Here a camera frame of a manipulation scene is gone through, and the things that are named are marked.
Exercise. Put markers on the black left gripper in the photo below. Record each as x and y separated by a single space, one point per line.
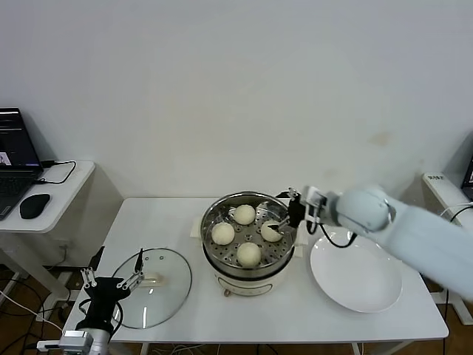
103 296

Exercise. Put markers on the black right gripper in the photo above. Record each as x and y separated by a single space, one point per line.
296 212

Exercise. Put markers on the white steamed baozi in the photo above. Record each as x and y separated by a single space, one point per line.
271 233
223 233
245 215
248 254

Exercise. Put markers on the round glass pot lid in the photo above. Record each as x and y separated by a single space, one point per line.
173 281

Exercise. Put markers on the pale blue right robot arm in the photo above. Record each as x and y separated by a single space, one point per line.
406 229

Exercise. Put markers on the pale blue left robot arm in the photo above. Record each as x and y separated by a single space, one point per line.
100 340

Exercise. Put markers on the perforated stainless steamer basket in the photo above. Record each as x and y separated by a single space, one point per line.
221 255

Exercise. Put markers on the cream electric cooker pot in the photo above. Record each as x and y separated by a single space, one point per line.
251 286

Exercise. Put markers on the white side table with laptop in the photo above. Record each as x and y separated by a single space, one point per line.
63 199

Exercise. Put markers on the round white plate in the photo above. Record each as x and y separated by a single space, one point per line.
351 281

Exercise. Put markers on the black computer mouse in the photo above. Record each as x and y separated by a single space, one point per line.
35 205

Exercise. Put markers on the black open laptop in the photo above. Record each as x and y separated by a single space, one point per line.
15 185

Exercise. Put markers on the white side table with label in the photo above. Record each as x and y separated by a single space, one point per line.
439 188

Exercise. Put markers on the white wall socket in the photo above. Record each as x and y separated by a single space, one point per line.
66 244

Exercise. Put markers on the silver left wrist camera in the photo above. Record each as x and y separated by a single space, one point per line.
74 340

